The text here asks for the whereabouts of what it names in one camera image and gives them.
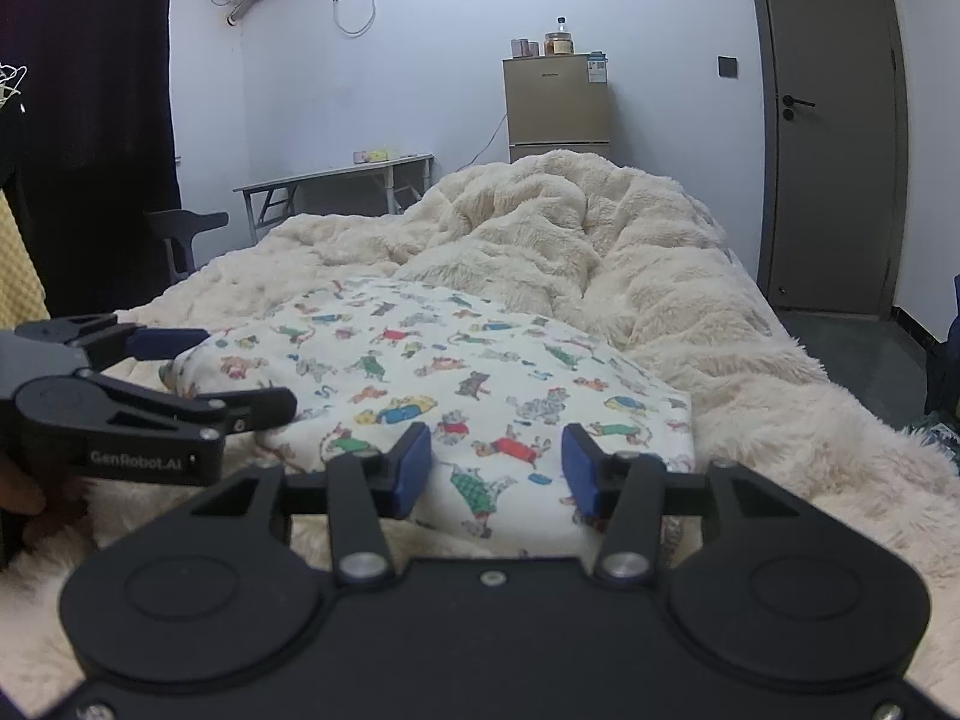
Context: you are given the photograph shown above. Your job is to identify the beige fridge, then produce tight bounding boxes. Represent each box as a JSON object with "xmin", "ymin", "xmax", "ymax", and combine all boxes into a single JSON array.
[{"xmin": 502, "ymin": 52, "xmax": 612, "ymax": 166}]

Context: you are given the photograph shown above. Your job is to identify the person's left hand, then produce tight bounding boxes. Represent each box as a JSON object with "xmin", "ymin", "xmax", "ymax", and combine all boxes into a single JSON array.
[{"xmin": 0, "ymin": 457, "xmax": 95, "ymax": 545}]

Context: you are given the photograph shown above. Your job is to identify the yellow quilted cloth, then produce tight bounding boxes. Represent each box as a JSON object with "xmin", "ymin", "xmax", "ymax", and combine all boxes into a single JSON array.
[{"xmin": 0, "ymin": 191, "xmax": 50, "ymax": 331}]

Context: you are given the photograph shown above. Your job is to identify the cartoon printed cream pants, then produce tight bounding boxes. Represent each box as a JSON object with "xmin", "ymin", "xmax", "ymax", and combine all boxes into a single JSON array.
[{"xmin": 160, "ymin": 277, "xmax": 695, "ymax": 560}]

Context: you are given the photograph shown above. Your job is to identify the black curtain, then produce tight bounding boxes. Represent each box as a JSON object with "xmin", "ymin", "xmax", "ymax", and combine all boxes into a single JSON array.
[{"xmin": 0, "ymin": 0, "xmax": 185, "ymax": 316}]

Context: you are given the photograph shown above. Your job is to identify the grey door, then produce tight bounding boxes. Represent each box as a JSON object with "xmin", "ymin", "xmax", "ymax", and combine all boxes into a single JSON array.
[{"xmin": 742, "ymin": 0, "xmax": 912, "ymax": 316}]

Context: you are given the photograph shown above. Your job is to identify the grey folding table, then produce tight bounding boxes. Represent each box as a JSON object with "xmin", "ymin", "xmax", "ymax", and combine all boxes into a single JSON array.
[{"xmin": 232, "ymin": 154, "xmax": 436, "ymax": 245}]

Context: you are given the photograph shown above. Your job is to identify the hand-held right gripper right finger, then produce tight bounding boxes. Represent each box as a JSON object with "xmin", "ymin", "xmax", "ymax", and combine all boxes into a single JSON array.
[{"xmin": 561, "ymin": 422, "xmax": 796, "ymax": 580}]

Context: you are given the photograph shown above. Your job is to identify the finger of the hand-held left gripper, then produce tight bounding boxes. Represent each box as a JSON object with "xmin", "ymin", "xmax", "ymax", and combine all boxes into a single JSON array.
[
  {"xmin": 92, "ymin": 373, "xmax": 299, "ymax": 441},
  {"xmin": 15, "ymin": 315, "xmax": 212, "ymax": 371}
]

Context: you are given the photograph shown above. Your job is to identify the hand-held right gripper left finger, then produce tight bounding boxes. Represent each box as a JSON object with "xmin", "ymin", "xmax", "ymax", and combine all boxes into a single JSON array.
[{"xmin": 191, "ymin": 422, "xmax": 434, "ymax": 586}]

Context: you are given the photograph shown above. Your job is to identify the cream fluffy blanket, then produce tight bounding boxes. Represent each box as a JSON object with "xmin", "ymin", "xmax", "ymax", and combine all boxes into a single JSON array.
[{"xmin": 0, "ymin": 150, "xmax": 960, "ymax": 720}]

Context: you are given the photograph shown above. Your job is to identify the dark blue patterned cloth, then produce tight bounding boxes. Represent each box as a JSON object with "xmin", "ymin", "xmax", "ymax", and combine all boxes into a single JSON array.
[{"xmin": 904, "ymin": 420, "xmax": 960, "ymax": 475}]

